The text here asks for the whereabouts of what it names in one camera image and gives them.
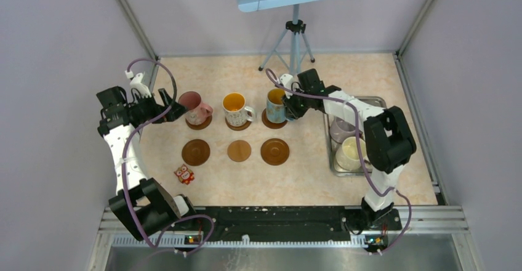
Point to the light wooden coaster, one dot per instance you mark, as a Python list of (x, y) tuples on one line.
[(239, 151)]

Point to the blue mug yellow inside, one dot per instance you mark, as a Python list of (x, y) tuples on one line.
[(275, 109)]

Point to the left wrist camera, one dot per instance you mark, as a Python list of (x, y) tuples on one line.
[(138, 84)]

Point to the pink mug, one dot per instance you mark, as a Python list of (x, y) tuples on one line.
[(198, 111)]

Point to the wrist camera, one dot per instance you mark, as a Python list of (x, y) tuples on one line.
[(138, 84), (285, 81)]

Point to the cream mug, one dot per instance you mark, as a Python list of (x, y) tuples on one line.
[(347, 154)]

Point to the red owl figurine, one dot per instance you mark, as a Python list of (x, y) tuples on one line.
[(184, 174)]

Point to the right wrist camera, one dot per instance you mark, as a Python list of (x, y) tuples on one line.
[(285, 81)]

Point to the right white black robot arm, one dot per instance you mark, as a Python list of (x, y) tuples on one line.
[(383, 135)]

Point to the patterned mug yellow inside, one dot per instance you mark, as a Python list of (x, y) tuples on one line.
[(236, 109)]

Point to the grey cable duct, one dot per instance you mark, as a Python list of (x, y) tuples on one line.
[(181, 241)]

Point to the metal tray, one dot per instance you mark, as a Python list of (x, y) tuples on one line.
[(332, 145)]

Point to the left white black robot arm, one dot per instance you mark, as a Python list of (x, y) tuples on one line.
[(141, 204)]

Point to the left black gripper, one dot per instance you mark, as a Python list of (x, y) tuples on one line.
[(174, 109)]

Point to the lilac mug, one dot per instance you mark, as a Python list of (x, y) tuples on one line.
[(339, 130)]

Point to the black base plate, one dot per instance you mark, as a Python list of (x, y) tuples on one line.
[(288, 223)]

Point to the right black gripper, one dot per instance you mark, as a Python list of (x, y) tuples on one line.
[(291, 111)]

